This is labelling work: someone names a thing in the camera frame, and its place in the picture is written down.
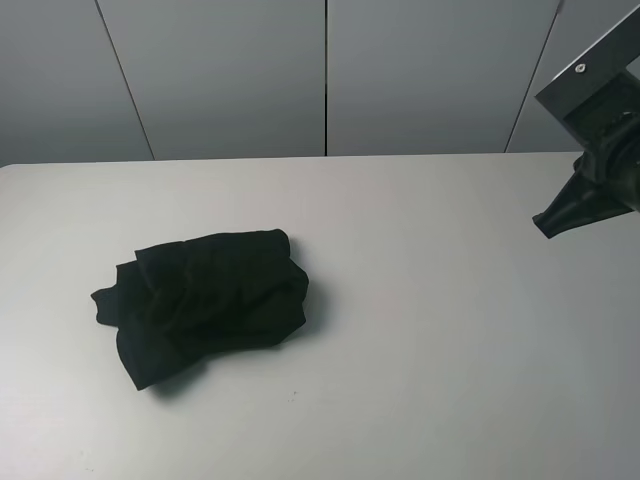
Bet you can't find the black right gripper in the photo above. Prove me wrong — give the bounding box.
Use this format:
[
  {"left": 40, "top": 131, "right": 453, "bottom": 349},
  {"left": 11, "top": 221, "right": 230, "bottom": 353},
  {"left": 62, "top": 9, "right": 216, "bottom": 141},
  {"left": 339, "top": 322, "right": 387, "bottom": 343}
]
[{"left": 532, "top": 112, "right": 639, "bottom": 239}]

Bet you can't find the black printed t-shirt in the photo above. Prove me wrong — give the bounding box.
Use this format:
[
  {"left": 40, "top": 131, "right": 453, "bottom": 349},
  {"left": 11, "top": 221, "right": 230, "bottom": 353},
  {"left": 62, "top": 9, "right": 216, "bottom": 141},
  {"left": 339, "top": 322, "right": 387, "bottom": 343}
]
[{"left": 91, "top": 229, "right": 309, "bottom": 390}]

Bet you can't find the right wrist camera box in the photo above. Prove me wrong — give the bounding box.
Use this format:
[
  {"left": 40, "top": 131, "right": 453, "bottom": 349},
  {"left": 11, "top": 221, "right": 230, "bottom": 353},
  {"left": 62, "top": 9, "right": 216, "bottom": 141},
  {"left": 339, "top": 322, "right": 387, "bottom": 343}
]
[{"left": 533, "top": 7, "right": 640, "bottom": 151}]

